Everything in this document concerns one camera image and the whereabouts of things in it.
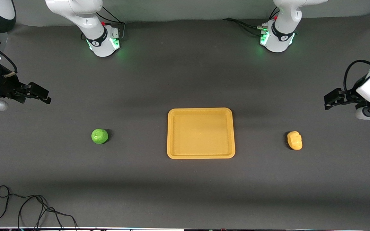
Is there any yellow potato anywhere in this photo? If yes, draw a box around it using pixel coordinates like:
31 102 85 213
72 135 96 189
287 131 303 150

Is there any green apple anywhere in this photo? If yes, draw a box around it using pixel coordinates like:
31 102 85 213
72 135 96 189
91 128 109 144

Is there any yellow plastic tray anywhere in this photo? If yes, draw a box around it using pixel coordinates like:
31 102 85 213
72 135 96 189
167 107 236 159

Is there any loose thin black cable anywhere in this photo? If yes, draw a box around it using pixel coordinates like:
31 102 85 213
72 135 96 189
0 185 79 230

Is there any black right arm base cable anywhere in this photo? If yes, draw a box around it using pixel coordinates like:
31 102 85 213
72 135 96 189
81 6 126 41

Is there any black arm base cable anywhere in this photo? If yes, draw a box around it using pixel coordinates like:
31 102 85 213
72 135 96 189
222 6 280 36
81 6 126 41

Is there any black left arm base cable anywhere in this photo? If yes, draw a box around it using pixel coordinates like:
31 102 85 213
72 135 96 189
222 6 280 36

